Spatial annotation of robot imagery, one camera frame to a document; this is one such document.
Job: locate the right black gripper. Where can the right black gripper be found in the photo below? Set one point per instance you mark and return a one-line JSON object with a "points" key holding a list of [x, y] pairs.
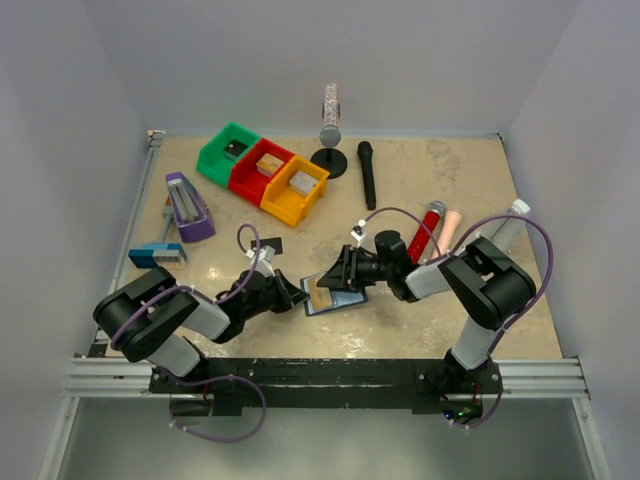
{"points": [[344, 273]]}

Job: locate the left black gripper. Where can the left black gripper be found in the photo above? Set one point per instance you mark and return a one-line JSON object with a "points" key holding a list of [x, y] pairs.
{"points": [[289, 295]]}

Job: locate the blue leather card holder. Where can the blue leather card holder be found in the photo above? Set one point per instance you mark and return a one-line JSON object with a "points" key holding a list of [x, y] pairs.
{"points": [[341, 299]]}

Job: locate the gold credit card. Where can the gold credit card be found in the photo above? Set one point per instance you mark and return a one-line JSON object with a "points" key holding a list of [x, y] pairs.
{"points": [[320, 299]]}

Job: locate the black credit card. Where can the black credit card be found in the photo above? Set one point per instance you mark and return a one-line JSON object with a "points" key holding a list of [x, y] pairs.
{"points": [[274, 243]]}

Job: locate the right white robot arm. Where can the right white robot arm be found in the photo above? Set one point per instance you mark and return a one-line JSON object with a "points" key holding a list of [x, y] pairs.
{"points": [[488, 284]]}

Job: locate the card stack in yellow bin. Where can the card stack in yellow bin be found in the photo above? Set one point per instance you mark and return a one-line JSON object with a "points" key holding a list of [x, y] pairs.
{"points": [[302, 183]]}

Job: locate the card stack in red bin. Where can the card stack in red bin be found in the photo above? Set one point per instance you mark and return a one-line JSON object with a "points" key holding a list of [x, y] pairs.
{"points": [[268, 165]]}

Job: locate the card stack in green bin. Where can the card stack in green bin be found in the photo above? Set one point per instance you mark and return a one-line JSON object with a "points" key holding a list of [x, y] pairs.
{"points": [[234, 150]]}

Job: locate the yellow plastic bin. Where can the yellow plastic bin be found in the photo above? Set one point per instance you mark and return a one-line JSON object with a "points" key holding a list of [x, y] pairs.
{"points": [[286, 205]]}

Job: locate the red glitter microphone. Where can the red glitter microphone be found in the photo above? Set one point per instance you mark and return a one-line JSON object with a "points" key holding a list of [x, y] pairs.
{"points": [[435, 211]]}

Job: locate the black round microphone stand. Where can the black round microphone stand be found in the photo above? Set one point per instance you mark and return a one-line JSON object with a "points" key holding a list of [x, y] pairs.
{"points": [[332, 160]]}

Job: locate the red plastic bin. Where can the red plastic bin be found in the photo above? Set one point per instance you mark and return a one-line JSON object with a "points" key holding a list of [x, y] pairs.
{"points": [[246, 181]]}

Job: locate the purple metronome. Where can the purple metronome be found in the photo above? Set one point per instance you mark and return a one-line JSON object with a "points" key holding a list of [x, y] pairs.
{"points": [[192, 215]]}

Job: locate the black handheld microphone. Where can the black handheld microphone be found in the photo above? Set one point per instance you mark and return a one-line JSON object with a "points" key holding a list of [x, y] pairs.
{"points": [[365, 155]]}

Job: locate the blue grey block tool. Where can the blue grey block tool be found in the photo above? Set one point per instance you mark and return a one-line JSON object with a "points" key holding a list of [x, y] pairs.
{"points": [[160, 253]]}

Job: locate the glitter microphone on stand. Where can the glitter microphone on stand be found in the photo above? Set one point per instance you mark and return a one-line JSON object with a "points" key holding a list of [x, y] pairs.
{"points": [[330, 135]]}

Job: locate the green plastic bin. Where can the green plastic bin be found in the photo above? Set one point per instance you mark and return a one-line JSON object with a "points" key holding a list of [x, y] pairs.
{"points": [[220, 155]]}

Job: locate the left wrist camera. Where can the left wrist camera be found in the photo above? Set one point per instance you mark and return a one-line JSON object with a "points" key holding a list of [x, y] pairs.
{"points": [[262, 261]]}

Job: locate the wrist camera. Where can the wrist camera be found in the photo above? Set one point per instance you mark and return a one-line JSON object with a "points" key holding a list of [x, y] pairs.
{"points": [[262, 261], [358, 232]]}

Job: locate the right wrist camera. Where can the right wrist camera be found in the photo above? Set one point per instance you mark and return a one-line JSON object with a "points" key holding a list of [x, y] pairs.
{"points": [[358, 232]]}

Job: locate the aluminium frame rail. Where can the aluminium frame rail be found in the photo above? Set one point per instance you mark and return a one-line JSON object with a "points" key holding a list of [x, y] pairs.
{"points": [[63, 424]]}

